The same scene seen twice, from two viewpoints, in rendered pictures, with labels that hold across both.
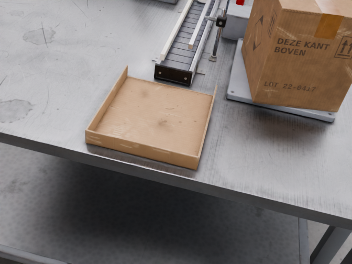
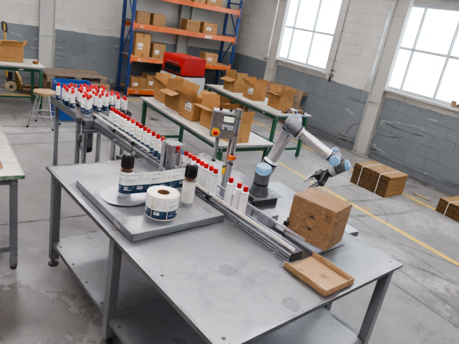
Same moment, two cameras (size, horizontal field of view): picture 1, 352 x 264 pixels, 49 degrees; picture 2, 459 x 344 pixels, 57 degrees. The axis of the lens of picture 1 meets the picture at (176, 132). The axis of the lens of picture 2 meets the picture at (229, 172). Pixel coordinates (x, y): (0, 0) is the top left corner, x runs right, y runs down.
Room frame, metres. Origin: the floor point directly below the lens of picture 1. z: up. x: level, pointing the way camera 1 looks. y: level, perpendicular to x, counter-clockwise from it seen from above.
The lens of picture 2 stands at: (-0.12, 2.03, 2.09)
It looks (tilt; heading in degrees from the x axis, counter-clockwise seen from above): 20 degrees down; 310
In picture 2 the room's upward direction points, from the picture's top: 11 degrees clockwise
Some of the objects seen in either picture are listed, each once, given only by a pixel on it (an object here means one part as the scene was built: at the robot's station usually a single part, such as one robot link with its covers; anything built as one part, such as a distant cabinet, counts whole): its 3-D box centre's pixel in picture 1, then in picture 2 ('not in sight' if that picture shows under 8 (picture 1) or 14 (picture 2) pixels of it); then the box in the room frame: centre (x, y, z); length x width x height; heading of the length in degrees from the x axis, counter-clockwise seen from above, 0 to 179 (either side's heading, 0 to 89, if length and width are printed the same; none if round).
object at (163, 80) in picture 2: not in sight; (167, 88); (4.70, -1.95, 0.97); 0.45 x 0.40 x 0.37; 80
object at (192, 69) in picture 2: not in sight; (181, 86); (6.43, -3.73, 0.61); 0.70 x 0.60 x 1.22; 179
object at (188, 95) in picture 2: not in sight; (194, 104); (3.85, -1.73, 0.97); 0.45 x 0.38 x 0.37; 80
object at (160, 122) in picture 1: (157, 111); (318, 272); (0.77, 0.05, 0.85); 0.30 x 0.26 x 0.04; 174
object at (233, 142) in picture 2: not in sight; (230, 154); (1.79, -0.20, 1.16); 0.04 x 0.04 x 0.67; 84
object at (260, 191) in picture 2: not in sight; (259, 188); (1.63, -0.42, 0.93); 0.15 x 0.15 x 0.10
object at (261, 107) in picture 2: not in sight; (250, 119); (4.73, -4.02, 0.39); 2.20 x 0.80 x 0.78; 168
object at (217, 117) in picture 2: not in sight; (223, 123); (1.86, -0.15, 1.38); 0.17 x 0.10 x 0.19; 49
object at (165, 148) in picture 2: not in sight; (171, 158); (2.20, -0.01, 1.01); 0.14 x 0.13 x 0.26; 174
